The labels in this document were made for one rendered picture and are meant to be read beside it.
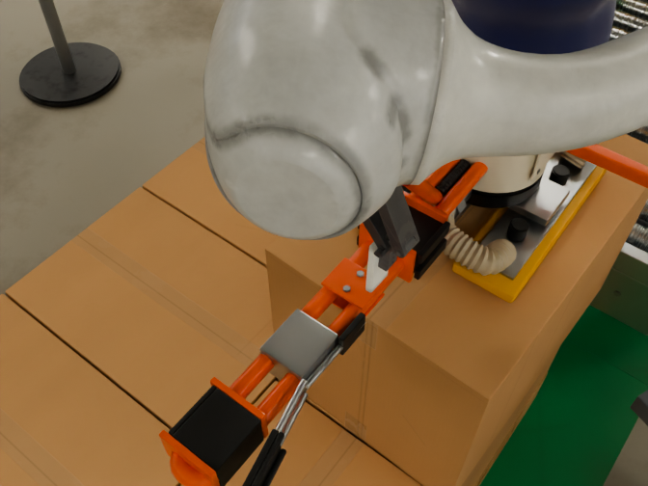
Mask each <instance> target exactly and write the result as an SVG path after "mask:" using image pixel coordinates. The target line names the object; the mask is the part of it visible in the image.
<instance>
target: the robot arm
mask: <svg viewBox="0 0 648 486"><path fill-rule="evenodd" d="M203 99H204V138H205V149H206V156H207V161H208V165H209V168H210V172H211V173H212V176H213V178H214V181H215V183H216V185H217V187H218V189H219V190H220V192H221V193H222V195H223V196H224V198H225V199H226V200H227V201H228V203H229V204H230V205H231V206H232V207H233V208H234V209H235V210H236V211H237V212H238V213H240V214H241V215H242V216H244V217H245V218H246V219H248V220H249V221H250V222H251V223H253V224H254V225H256V226H257V227H259V228H261V229H262V230H265V231H268V232H270V233H272V234H275V235H278V236H281V237H285V238H290V239H297V240H322V239H329V238H333V237H337V236H340V235H343V234H345V233H347V232H348V231H350V230H352V229H354V228H355V227H357V226H358V225H360V224H361V223H363V224H364V226H365V228H366V229H367V231H368V233H369V234H370V236H371V238H372V239H373V241H374V242H373V243H372V244H371V245H370V246H369V251H368V263H367V273H366V285H365V290H366V291H368V292H372V291H373V290H374V289H375V288H376V287H377V286H378V285H379V284H380V283H381V281H382V280H384V279H385V278H386V277H387V276H388V271H389V269H390V268H391V266H392V265H393V264H394V263H395V262H396V260H397V257H400V258H404V257H405V256H406V255H407V254H408V253H409V252H410V251H411V250H412V249H413V248H414V247H415V246H416V245H417V244H418V243H419V235H418V232H417V229H416V226H415V224H414V221H413V218H412V215H411V212H410V209H409V206H408V204H407V202H406V199H405V196H404V193H403V190H402V187H401V185H409V184H410V185H420V184H421V183H422V182H423V181H424V180H425V179H426V178H427V177H428V176H430V175H431V174H432V173H434V172H435V171H436V170H438V169H439V168H441V167H442V166H443V165H445V164H447V163H449V162H451V161H455V160H459V159H463V158H471V157H494V156H522V155H537V154H546V153H554V152H562V151H567V150H572V149H580V148H584V147H588V146H592V145H596V144H599V143H602V142H604V141H607V140H610V139H613V138H616V137H619V136H622V135H624V134H627V133H630V132H632V131H635V130H637V129H639V128H641V127H643V126H646V125H648V26H646V27H644V28H641V29H639V30H636V31H634V32H631V33H630V34H627V35H625V36H622V37H620V38H617V39H614V40H610V41H608V42H605V43H602V44H600V45H597V46H594V47H591V48H587V49H584V50H581V51H576V52H571V53H563V54H536V53H525V52H520V51H515V50H510V49H506V48H503V47H500V46H497V45H494V44H491V43H489V42H487V41H485V40H483V39H481V38H480V37H478V36H477V35H475V34H474V33H473V32H472V31H471V30H470V29H469V28H468V27H467V26H466V24H465V23H464V22H463V20H462V19H461V17H460V16H459V14H458V12H457V11H456V9H455V7H454V5H453V3H452V1H451V0H225V1H224V3H223V6H222V8H221V10H220V12H219V15H218V17H217V20H216V23H215V27H214V30H213V34H212V38H211V42H210V45H209V49H208V53H207V58H206V64H205V70H204V76H203Z"/></svg>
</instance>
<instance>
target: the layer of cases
mask: <svg viewBox="0 0 648 486"><path fill-rule="evenodd" d="M278 237H279V236H278V235H275V234H272V233H270V232H268V231H265V230H263V229H261V228H259V227H257V226H256V225H254V224H253V223H251V222H250V221H249V220H248V219H246V218H245V217H244V216H242V215H241V214H240V213H238V212H237V211H236V210H235V209H234V208H233V207H232V206H231V205H230V204H229V203H228V201H227V200H226V199H225V198H224V196H223V195H222V193H221V192H220V190H219V189H218V187H217V185H216V183H215V181H214V178H213V176H212V173H211V172H210V168H209V165H208V161H207V156H206V149H205V138H204V137H203V138H202V139H201V140H199V141H198V142H197V143H196V144H195V145H193V146H192V147H190V148H189V149H188V150H186V151H185V152H184V153H182V154H181V155H180V156H179V157H178V158H177V159H176V160H174V161H173V162H172V163H170V164H169V165H168V166H167V167H165V168H164V169H163V170H161V171H160V172H159V173H158V174H156V175H155V176H153V177H152V178H151V179H149V180H148V181H147V182H146V183H144V184H143V188H142V187H139V188H138V189H137V190H135V191H134V192H133V193H131V194H130V195H129V196H128V197H126V198H125V199H124V200H122V201H121V202H120V203H118V204H117V205H116V206H114V207H113V208H112V209H110V210H109V211H108V212H107V213H105V214H104V215H103V216H101V217H100V218H99V219H98V220H96V221H95V222H94V223H92V224H91V225H90V226H89V227H87V228H86V229H84V230H83V231H82V232H80V233H79V234H78V235H77V236H75V237H74V238H73V239H71V240H70V241H69V242H68V243H67V244H66V245H65V246H63V247H62V248H61V249H60V250H58V251H57V252H56V253H54V254H53V255H52V256H50V257H49V258H48V259H46V260H45V261H44V262H42V263H41V264H40V265H39V266H37V267H36V268H35V269H33V270H32V271H31V272H30V273H28V274H27V275H26V276H24V277H23V278H22V279H21V280H19V281H18V282H17V283H15V284H14V285H13V286H11V287H10V288H9V289H7V290H6V294H7V296H8V297H9V298H8V297H7V296H6V295H5V294H1V295H0V486H183V485H181V484H180V483H179V482H178V481H177V480H176V479H175V477H174V476H173V475H172V472H171V467H170V459H171V457H170V456H169V455H168V454H167V452H166V450H165V447H164V446H163V444H162V442H161V439H160V437H159V434H160V432H161V431H162V430H165V431H166V432H168V433H169V431H170V430H171V429H172V428H173V427H174V426H175V425H176V424H177V422H178V421H179V420H180V419H181V418H182V417H183V416H184V415H185V414H186V413H187V412H188V411H189V410H190V409H191V408H192V407H193V406H194V405H195V404H196V403H197V401H198V400H199V399H200V398H201V397H202V396H203V395H204V394H205V393H206V392H207V391H208V390H209V389H210V388H211V385H210V380H211V379H212V378H213V377H216V378H217V379H218V380H220V381H221V382H222V383H224V384H225V385H226V386H228V387H229V386H230V385H231V384H232V383H233V382H234V381H235V380H236V379H237V378H238V377H239V376H240V375H241V374H242V372H243V371H244V370H245V369H246V368H247V367H248V366H249V365H250V364H251V363H252V362H253V361H254V360H255V359H256V358H257V356H258V355H259V354H260V352H259V348H260V347H261V346H262V345H263V344H264V343H265V341H266V340H267V339H269V338H270V337H271V336H272V335H273V334H274V330H273V320H272V312H271V302H270V293H269V283H268V275H267V265H266V255H265V249H266V247H268V246H269V245H270V244H271V243H272V242H273V241H274V240H275V239H277V238H278ZM558 349H559V348H558ZM558 349H557V351H558ZM557 351H556V352H555V354H554V355H553V357H552V358H551V360H550V361H549V362H548V364H547V365H546V367H545V368H544V370H543V371H542V372H541V374H540V375H539V377H538V378H537V379H536V381H535V382H534V384H533V385H532V387H531V388H530V389H529V391H528V392H527V394H526V395H525V397H524V398H523V400H522V401H521V402H520V404H519V405H518V407H517V408H516V410H515V411H514V412H513V414H512V415H511V417H510V418H509V419H508V421H507V422H506V424H505V425H504V426H503V428H502V429H501V431H500V432H499V433H498V435H497V436H496V438H495V439H494V440H493V442H492V443H491V444H490V446H489V447H488V449H487V450H486V451H485V453H484V454H483V456H482V457H481V458H480V460H479V461H478V463H477V464H476V466H475V467H474V468H473V470H472V472H471V473H470V474H469V476H468V477H467V479H466V480H465V482H464V483H463V484H462V486H474V485H475V484H476V482H477V481H478V479H479V478H480V476H481V475H482V474H483V472H484V471H485V469H486V468H487V466H488V464H489V463H490V461H491V460H492V458H493V457H494V455H495V453H496V452H497V450H498V449H499V447H500V445H501V444H502V442H503V440H504V439H505V437H506V436H507V434H508V433H509V431H510V429H511V428H512V426H513V425H514V423H515V422H516V420H517V418H518V417H519V415H520V414H521V412H522V411H523V409H524V408H525V406H526V405H527V403H528V402H529V400H530V399H531V397H532V395H533V394H534V392H535V391H536V389H537V388H538V386H539V384H540V383H541V381H542V380H543V378H544V377H545V375H546V374H547V372H548V370H549V368H550V366H551V364H552V362H553V360H554V357H555V355H556V353H557ZM281 448H284V449H285V450H286V455H285V457H284V459H283V461H282V462H281V464H280V466H279V468H278V470H277V472H276V474H275V476H274V478H273V480H272V482H271V484H270V486H423V485H421V484H420V483H419V482H417V481H416V480H415V479H413V478H412V477H411V476H410V475H408V474H407V473H406V472H404V471H403V470H401V469H400V468H399V467H397V466H396V465H395V463H393V462H392V461H391V460H389V459H388V458H387V457H385V456H384V455H383V454H381V453H380V452H379V451H378V450H376V449H375V448H374V447H372V446H371V445H369V444H368V443H367V442H365V441H364V440H363V439H362V438H360V437H359V436H358V435H356V434H355V433H354V432H352V431H351V430H350V429H348V428H347V427H346V426H345V425H343V424H342V423H341V422H339V421H338V420H337V419H335V418H334V417H332V416H331V415H330V414H329V413H327V412H326V411H325V410H323V409H322V408H321V407H319V406H318V405H317V404H316V403H314V402H313V401H312V400H310V399H309V398H308V397H307V399H306V401H305V403H304V405H303V407H302V409H301V410H300V412H299V414H298V416H297V418H296V420H295V421H294V423H293V425H292V427H291V429H290V431H289V433H288V435H287V436H286V438H285V440H284V442H283V445H282V447H281Z"/></svg>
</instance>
